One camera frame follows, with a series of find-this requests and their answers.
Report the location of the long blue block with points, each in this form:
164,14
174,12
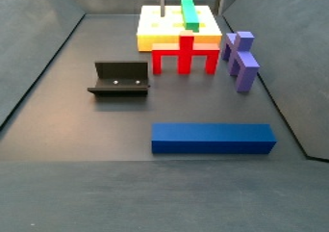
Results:
212,138

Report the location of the yellow slotted board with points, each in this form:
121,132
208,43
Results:
162,29

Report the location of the long green block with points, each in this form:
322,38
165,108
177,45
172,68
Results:
189,16

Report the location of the purple cross-shaped block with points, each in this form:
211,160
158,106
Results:
243,65

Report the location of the red cross-shaped block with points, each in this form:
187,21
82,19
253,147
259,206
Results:
185,50

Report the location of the black angled bracket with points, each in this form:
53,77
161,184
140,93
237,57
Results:
121,77

